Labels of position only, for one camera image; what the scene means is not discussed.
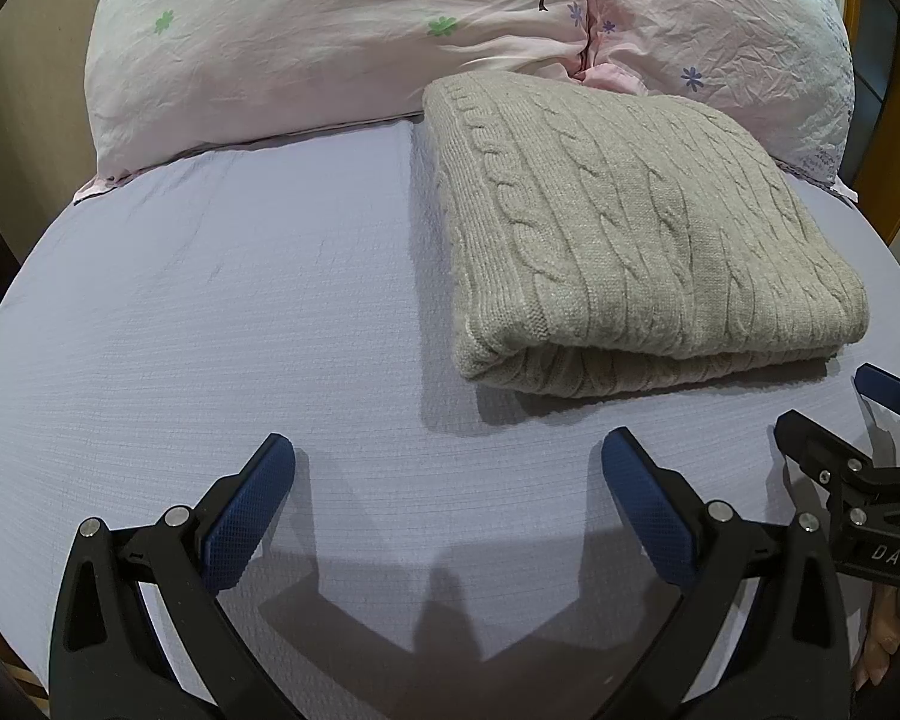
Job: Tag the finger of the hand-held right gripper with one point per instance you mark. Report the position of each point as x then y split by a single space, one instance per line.
814 446
891 391

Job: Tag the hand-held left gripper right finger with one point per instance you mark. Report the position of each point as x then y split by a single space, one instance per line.
656 517

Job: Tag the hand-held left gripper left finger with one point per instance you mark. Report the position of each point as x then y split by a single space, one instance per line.
234 532

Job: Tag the person's right hand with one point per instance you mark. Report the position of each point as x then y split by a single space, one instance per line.
883 637

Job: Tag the bed with lavender sheet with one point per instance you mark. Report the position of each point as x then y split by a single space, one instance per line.
255 330

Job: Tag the pink floral pillow with tree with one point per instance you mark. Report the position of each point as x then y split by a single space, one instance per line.
330 52

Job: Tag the wooden bed frame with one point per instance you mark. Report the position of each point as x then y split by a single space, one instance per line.
896 187

